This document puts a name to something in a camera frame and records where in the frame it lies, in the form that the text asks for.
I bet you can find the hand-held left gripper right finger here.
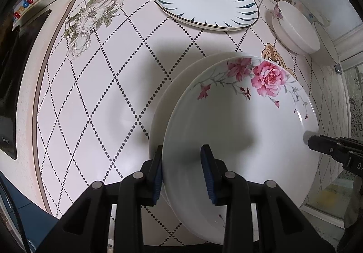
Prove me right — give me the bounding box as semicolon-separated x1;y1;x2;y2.
200;145;335;253

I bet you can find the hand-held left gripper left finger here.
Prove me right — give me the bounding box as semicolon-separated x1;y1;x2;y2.
28;144;164;253

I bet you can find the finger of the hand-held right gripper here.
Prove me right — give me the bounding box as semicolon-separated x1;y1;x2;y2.
303;132;363;177

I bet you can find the rose-patterned white plate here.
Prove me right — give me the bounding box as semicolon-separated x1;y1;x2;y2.
162;56;319;242

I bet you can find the plain white plate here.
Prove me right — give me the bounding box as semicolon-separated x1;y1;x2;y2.
148;52;236;208

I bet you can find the blue-rimmed white bowl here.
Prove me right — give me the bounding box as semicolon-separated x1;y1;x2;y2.
313;21;340;66

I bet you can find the white floral bowl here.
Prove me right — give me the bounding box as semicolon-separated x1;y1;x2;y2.
271;0;321;55

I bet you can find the diamond-patterned floral counter mat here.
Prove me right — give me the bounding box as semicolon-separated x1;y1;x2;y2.
32;0;351;242

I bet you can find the black induction cooktop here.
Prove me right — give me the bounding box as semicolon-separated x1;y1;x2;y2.
0;9;53;160

